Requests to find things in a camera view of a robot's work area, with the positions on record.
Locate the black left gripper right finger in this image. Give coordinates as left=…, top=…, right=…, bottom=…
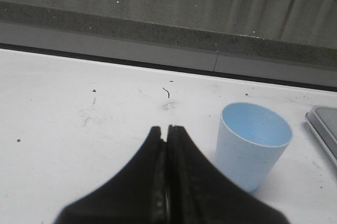
left=166, top=125, right=288, bottom=223

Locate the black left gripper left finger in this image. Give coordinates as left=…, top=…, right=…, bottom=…
left=55, top=126, right=166, bottom=223

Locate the light blue plastic cup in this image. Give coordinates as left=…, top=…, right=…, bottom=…
left=215, top=102, right=293, bottom=192

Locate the silver electronic kitchen scale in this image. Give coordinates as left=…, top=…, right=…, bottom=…
left=305, top=105, right=336, bottom=168

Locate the grey stone counter ledge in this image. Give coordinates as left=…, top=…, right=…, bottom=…
left=1, top=0, right=336, bottom=70

